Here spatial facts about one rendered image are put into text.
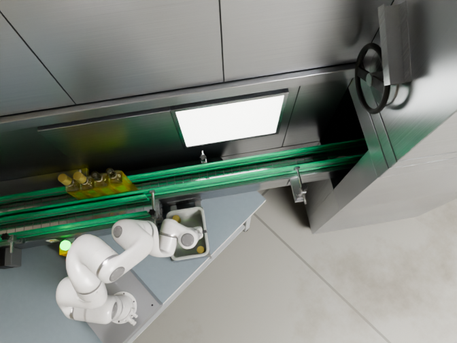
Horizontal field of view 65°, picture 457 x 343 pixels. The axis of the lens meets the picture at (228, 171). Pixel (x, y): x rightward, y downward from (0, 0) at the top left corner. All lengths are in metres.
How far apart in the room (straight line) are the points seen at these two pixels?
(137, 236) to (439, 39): 0.95
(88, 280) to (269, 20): 0.91
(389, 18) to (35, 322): 1.78
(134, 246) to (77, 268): 0.18
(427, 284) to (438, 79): 1.90
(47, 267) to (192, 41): 1.27
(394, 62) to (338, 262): 1.67
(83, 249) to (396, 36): 1.06
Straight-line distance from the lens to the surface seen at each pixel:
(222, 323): 2.43
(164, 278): 1.71
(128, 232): 1.15
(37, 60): 1.14
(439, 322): 2.74
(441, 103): 1.00
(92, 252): 1.12
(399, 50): 1.12
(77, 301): 1.29
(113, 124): 1.36
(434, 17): 1.01
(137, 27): 1.01
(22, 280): 1.94
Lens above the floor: 2.43
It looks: 70 degrees down
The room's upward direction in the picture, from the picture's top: 3 degrees counter-clockwise
